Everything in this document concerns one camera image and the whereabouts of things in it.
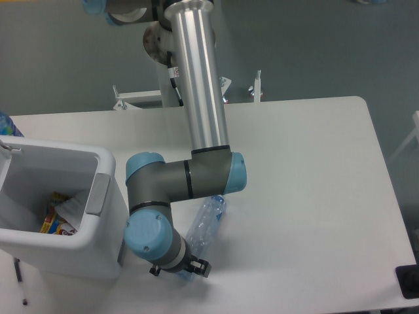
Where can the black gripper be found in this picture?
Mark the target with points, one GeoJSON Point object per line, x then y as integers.
{"type": "Point", "coordinates": [199, 267]}

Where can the crushed clear plastic bottle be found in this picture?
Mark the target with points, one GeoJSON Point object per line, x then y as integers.
{"type": "Point", "coordinates": [205, 225]}

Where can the clear plastic wrapper bag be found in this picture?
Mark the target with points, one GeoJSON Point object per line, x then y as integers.
{"type": "Point", "coordinates": [72, 210]}

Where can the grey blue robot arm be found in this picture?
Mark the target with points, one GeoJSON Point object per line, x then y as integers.
{"type": "Point", "coordinates": [213, 169]}

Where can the white trash can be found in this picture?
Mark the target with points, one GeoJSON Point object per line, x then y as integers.
{"type": "Point", "coordinates": [31, 170]}

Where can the colourful snack package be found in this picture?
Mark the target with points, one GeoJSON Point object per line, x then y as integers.
{"type": "Point", "coordinates": [53, 222]}

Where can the black pen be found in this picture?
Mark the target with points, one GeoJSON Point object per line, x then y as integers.
{"type": "Point", "coordinates": [20, 282]}

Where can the blue water bottle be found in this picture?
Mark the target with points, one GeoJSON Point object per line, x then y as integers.
{"type": "Point", "coordinates": [7, 126]}

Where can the black device at table edge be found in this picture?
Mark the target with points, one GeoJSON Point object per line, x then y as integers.
{"type": "Point", "coordinates": [407, 277]}

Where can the white pedestal foot bracket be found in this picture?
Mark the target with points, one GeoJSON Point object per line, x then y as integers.
{"type": "Point", "coordinates": [137, 100]}

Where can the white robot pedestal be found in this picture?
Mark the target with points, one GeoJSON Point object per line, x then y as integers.
{"type": "Point", "coordinates": [159, 45]}

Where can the white frame at right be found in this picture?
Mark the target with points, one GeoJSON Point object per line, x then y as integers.
{"type": "Point", "coordinates": [413, 135]}

